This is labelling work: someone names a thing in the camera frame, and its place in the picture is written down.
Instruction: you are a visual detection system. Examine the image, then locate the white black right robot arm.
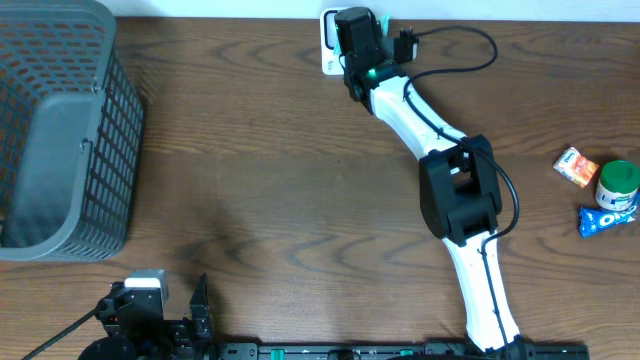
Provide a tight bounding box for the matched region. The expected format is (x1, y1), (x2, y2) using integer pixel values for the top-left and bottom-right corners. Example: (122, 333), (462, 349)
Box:
(333, 7), (524, 359)

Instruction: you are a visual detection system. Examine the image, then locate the white wet wipes pack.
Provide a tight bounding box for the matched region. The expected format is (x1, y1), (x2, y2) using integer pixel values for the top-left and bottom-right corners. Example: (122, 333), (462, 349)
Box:
(333, 14), (391, 55)

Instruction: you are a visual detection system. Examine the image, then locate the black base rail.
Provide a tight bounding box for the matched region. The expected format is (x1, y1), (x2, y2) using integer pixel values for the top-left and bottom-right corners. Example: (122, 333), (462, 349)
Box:
(206, 341), (590, 360)

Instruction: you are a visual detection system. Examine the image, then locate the white barcode scanner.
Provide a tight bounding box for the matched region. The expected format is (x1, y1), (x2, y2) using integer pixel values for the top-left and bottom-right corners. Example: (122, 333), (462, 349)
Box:
(319, 7), (345, 76)

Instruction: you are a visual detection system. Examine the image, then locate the grey plastic mesh basket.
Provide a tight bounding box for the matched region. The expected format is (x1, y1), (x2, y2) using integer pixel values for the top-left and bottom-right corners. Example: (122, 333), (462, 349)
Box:
(1, 1), (144, 262)

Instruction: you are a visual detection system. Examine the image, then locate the blue Oreo cookie pack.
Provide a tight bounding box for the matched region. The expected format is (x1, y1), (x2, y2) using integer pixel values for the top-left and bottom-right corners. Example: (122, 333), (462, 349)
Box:
(579, 195), (639, 238)

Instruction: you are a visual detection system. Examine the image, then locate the green lid white jar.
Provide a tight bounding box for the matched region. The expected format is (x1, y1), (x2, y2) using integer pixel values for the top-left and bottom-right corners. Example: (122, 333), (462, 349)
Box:
(595, 160), (639, 212)

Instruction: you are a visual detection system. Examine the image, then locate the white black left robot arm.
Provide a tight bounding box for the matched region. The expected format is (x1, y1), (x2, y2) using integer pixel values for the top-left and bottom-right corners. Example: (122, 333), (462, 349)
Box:
(80, 269), (219, 360)

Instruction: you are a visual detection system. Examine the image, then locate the orange tissue pack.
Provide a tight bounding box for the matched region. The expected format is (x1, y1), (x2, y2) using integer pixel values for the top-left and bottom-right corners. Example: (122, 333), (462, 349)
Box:
(553, 147), (599, 188)

